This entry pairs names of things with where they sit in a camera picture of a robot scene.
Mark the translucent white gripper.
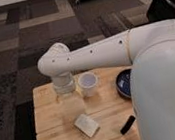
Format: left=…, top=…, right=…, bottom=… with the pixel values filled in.
left=53, top=80, right=76, bottom=100

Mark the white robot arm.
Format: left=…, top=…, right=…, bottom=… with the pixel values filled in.
left=37, top=19, right=175, bottom=140

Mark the white ceramic cup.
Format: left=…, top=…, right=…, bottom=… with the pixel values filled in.
left=78, top=72, right=98, bottom=97

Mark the black eraser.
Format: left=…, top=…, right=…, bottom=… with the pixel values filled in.
left=120, top=115, right=136, bottom=135

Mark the white rectangular sponge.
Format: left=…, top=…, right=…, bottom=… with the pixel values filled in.
left=74, top=114, right=100, bottom=137

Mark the dark blue bowl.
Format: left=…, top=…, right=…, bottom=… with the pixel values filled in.
left=115, top=69, right=131, bottom=99

